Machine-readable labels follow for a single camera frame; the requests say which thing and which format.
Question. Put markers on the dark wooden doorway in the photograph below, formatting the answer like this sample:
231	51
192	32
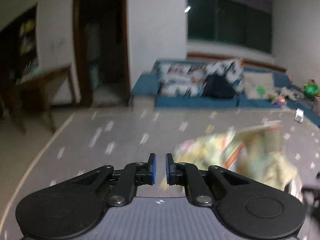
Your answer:
101	53

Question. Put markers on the grey star-patterned mat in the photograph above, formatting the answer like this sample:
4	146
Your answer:
87	140

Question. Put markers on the blue sofa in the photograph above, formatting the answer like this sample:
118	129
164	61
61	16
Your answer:
286	94

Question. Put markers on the dark window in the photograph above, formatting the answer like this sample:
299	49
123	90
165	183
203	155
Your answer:
230	22

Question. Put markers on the dark wall shelf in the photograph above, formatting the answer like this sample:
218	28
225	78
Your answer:
18	47

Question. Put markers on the small white box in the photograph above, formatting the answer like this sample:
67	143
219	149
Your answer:
299	115

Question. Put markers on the colourful patterned garment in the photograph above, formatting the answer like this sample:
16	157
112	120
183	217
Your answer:
256	152

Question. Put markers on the cream sofa cushion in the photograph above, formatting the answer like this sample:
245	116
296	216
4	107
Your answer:
258	86

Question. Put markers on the dark navy cushion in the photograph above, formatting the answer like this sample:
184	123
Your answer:
217	87

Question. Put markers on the green round toy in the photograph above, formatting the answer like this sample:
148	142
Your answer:
311	90

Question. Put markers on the dark wooden table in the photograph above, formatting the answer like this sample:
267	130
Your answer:
41	83

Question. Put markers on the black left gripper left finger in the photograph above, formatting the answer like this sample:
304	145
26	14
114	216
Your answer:
74	207

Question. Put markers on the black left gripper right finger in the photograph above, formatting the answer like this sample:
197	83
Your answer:
244	206

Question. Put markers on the patterned printed cushion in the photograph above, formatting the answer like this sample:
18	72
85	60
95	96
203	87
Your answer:
187	78

